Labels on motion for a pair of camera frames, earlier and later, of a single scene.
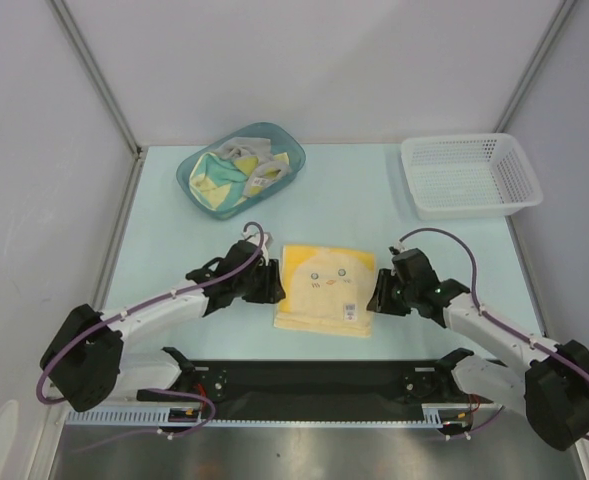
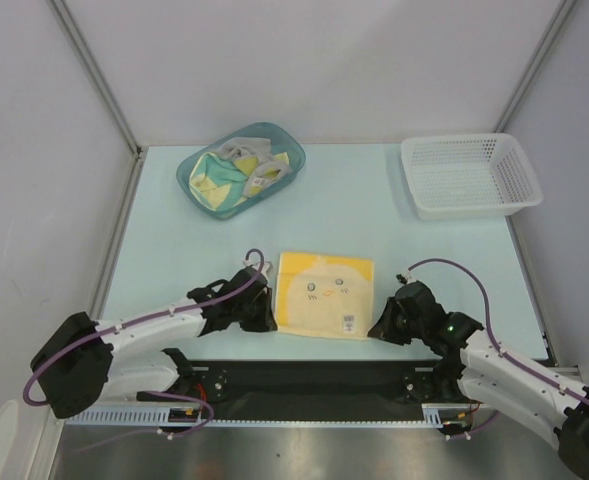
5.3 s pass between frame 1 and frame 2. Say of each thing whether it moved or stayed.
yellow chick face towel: moved
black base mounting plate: stayed
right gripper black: moved
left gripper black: moved
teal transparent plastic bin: stayed
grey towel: stayed
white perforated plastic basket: stayed
